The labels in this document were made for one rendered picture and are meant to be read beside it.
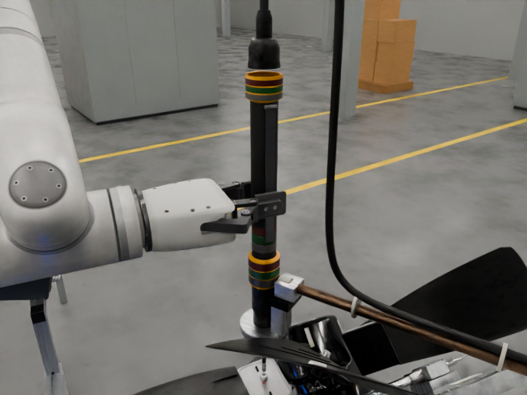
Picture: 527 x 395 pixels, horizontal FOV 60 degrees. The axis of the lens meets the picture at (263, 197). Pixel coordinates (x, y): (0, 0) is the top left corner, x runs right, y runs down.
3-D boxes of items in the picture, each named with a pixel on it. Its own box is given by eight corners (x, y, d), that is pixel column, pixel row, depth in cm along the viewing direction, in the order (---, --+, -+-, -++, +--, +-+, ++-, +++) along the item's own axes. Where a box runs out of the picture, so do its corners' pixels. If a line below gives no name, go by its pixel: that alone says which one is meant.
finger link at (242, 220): (178, 224, 53) (210, 207, 57) (229, 244, 49) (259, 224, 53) (176, 215, 52) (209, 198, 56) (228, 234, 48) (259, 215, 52)
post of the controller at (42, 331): (59, 372, 116) (43, 310, 108) (46, 376, 115) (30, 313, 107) (59, 364, 119) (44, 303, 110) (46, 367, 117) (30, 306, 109)
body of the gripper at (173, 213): (129, 230, 58) (214, 214, 62) (143, 272, 50) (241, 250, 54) (121, 175, 55) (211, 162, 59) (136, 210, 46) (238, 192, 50)
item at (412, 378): (358, 408, 77) (472, 358, 97) (367, 406, 75) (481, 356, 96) (354, 394, 78) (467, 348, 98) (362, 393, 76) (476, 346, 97)
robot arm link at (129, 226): (114, 238, 57) (138, 233, 58) (123, 275, 50) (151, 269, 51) (103, 176, 54) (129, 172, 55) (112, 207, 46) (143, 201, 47)
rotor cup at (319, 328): (348, 391, 82) (322, 320, 87) (387, 383, 70) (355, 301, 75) (274, 418, 77) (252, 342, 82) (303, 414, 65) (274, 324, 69)
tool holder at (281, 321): (308, 327, 67) (310, 271, 63) (285, 356, 62) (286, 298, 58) (256, 306, 72) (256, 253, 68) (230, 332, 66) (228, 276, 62)
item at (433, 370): (435, 375, 91) (450, 371, 88) (416, 383, 87) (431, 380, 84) (429, 362, 92) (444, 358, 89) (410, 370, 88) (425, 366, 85)
